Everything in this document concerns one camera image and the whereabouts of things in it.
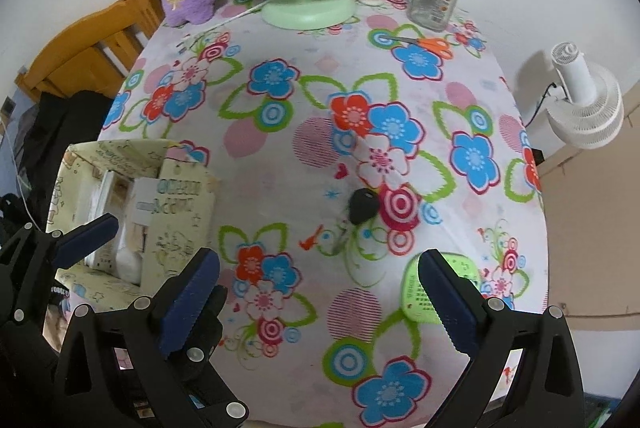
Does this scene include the black clothing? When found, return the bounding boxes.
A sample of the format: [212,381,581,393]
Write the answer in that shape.
[12,91,116,229]

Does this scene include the white fan power cable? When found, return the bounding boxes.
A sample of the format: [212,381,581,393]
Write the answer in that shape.
[212,0,296,26]

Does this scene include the clear plastic packet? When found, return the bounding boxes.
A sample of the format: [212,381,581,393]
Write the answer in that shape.
[97,168,121,221]

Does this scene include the orange handled scissors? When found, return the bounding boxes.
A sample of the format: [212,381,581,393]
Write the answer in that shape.
[382,33,453,59]

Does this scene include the brown cardboard panel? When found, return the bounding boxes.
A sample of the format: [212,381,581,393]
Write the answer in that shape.
[537,81,640,396]

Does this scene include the black key fob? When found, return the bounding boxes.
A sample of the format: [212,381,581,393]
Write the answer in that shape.
[345,189,381,226]

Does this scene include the wooden chair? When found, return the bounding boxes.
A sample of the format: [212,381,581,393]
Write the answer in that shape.
[14,0,166,102]

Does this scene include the black fan power cable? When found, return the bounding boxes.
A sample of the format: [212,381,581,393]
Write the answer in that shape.
[522,81,561,126]

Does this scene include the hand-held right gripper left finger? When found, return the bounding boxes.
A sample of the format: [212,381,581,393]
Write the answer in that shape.
[52,248,249,428]

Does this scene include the pink printed bag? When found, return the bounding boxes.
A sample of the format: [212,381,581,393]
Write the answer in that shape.
[44,285,76,354]

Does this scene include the white circulator fan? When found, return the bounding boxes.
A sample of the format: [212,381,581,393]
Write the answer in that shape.
[520,41,626,150]

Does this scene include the green perforated case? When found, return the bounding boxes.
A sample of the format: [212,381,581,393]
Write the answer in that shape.
[402,251,483,324]

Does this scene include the yellow printed storage box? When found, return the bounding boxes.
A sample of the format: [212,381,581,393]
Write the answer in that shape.
[45,139,221,309]

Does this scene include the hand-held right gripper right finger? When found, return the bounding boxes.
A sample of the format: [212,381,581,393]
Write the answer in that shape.
[417,249,586,428]

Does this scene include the thin white cord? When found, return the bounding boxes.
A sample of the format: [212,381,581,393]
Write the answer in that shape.
[5,123,37,229]

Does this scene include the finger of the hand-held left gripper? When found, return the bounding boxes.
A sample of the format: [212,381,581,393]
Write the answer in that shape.
[0,213,120,374]

